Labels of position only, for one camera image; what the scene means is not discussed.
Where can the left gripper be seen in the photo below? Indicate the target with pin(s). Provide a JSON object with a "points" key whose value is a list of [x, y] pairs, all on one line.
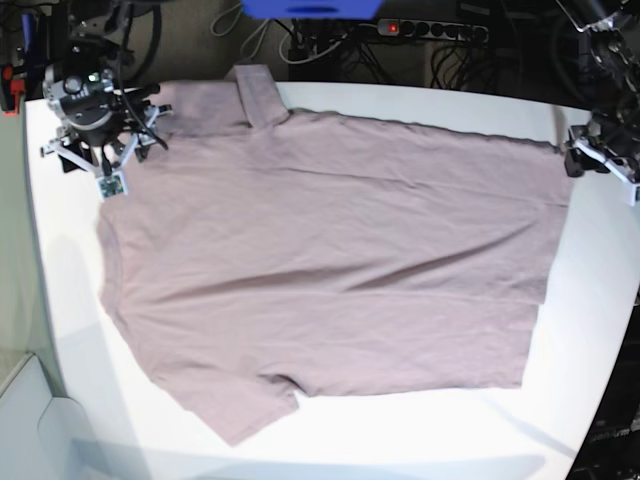
{"points": [[604, 145]]}

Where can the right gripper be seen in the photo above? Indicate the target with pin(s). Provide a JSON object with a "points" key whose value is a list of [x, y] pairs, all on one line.
{"points": [[101, 151]]}

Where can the pink t-shirt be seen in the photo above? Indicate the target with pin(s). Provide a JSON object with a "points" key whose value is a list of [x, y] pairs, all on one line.
{"points": [[268, 251]]}

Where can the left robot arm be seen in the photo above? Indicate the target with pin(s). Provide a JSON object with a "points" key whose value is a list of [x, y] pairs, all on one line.
{"points": [[610, 26]]}

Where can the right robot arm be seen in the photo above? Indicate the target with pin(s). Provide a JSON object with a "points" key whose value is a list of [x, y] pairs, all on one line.
{"points": [[92, 84]]}

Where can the red black clamp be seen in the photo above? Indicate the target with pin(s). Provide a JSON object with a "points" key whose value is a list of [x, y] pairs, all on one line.
{"points": [[13, 84]]}

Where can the black power strip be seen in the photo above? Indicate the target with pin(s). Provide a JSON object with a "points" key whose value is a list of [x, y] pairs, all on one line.
{"points": [[432, 30]]}

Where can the blue box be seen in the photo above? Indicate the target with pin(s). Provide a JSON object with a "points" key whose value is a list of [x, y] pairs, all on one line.
{"points": [[311, 9]]}

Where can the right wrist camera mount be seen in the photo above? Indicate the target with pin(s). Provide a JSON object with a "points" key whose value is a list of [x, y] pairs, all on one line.
{"points": [[108, 185]]}

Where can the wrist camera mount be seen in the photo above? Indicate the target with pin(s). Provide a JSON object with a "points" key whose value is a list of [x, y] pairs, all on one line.
{"points": [[108, 185], [583, 155]]}

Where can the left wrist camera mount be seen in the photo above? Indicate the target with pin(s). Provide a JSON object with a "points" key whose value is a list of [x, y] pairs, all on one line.
{"points": [[583, 155]]}

